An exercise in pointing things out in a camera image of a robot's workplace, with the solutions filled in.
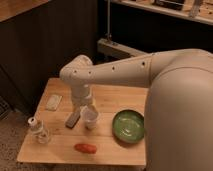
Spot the grey metal bench frame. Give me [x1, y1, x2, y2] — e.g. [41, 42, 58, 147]
[97, 0, 145, 59]

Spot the grey rectangular sponge block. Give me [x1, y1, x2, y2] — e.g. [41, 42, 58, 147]
[65, 112, 80, 128]

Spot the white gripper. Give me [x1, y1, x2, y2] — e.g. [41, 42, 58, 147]
[71, 85, 99, 129]

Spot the clear glass bottle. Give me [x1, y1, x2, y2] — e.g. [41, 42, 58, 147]
[28, 117, 50, 144]

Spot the wooden background shelf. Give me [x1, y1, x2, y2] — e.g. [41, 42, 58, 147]
[112, 0, 213, 26]

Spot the wooden table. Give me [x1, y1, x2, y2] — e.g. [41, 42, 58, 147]
[17, 78, 147, 165]

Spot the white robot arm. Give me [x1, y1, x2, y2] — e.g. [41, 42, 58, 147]
[60, 49, 213, 171]

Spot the green ceramic bowl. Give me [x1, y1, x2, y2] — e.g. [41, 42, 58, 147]
[112, 109, 145, 144]

